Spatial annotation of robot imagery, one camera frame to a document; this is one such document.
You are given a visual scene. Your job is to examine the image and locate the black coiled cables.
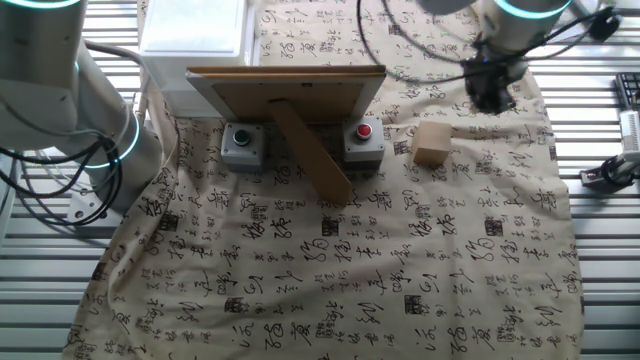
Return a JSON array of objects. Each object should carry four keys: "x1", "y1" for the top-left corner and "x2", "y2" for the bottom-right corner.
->
[{"x1": 0, "y1": 133, "x2": 125, "y2": 227}]

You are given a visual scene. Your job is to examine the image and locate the white plastic drawer cabinet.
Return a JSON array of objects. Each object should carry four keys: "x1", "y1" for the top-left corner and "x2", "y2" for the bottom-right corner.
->
[{"x1": 138, "y1": 0, "x2": 256, "y2": 119}]

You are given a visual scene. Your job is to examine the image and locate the grey box with red button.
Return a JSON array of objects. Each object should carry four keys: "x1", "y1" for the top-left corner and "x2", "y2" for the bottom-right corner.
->
[{"x1": 342, "y1": 115, "x2": 386, "y2": 170}]

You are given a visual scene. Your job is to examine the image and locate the wooden picture frame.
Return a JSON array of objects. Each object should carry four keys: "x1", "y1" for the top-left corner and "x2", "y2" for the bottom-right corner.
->
[{"x1": 185, "y1": 64, "x2": 388, "y2": 206}]

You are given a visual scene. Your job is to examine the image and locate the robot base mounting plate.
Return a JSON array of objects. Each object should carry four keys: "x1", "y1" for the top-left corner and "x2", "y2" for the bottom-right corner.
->
[{"x1": 66, "y1": 193, "x2": 110, "y2": 227}]

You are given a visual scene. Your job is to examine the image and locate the small silver camera on mount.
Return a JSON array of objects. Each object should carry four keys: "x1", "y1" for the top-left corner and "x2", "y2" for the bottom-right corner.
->
[{"x1": 579, "y1": 149, "x2": 640, "y2": 190}]

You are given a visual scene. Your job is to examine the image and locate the light wooden cube block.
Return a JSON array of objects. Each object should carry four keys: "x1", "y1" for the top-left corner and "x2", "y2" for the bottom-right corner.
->
[{"x1": 410, "y1": 119, "x2": 454, "y2": 168}]

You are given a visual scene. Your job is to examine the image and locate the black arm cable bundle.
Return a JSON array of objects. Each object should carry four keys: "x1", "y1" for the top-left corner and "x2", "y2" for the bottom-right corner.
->
[{"x1": 356, "y1": 0, "x2": 619, "y2": 85}]

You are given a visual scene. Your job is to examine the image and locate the grey box with green button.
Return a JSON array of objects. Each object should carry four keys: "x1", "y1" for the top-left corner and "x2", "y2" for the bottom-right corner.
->
[{"x1": 220, "y1": 122, "x2": 266, "y2": 174}]

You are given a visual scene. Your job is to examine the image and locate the silver ribbed camera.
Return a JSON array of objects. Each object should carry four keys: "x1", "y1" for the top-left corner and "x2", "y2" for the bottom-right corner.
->
[{"x1": 619, "y1": 109, "x2": 640, "y2": 154}]

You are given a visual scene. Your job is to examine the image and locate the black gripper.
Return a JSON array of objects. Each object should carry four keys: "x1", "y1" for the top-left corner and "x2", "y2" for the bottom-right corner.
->
[{"x1": 462, "y1": 55, "x2": 529, "y2": 115}]

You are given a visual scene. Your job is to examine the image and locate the beige calligraphy print tablecloth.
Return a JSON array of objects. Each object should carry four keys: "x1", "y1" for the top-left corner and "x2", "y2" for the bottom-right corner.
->
[{"x1": 59, "y1": 0, "x2": 587, "y2": 360}]

